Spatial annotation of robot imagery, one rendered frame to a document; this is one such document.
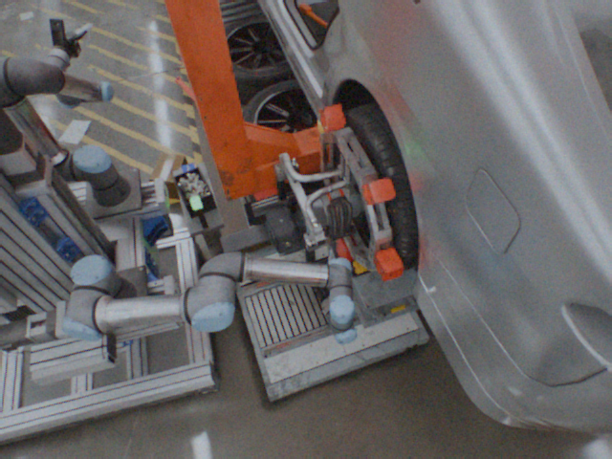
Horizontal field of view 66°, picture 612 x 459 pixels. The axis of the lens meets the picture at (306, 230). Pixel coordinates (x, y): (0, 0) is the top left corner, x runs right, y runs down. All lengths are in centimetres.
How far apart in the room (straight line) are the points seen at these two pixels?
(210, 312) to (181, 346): 99
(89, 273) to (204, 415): 108
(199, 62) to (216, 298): 83
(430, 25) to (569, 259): 60
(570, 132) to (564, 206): 13
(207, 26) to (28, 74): 56
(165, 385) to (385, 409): 102
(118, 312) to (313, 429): 118
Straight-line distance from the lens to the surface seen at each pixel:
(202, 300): 139
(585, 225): 93
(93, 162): 193
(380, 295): 233
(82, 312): 158
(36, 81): 172
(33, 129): 189
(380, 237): 161
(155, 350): 238
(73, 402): 243
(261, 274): 147
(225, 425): 241
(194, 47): 173
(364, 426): 237
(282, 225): 232
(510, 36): 108
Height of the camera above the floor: 232
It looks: 57 degrees down
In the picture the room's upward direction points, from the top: 5 degrees counter-clockwise
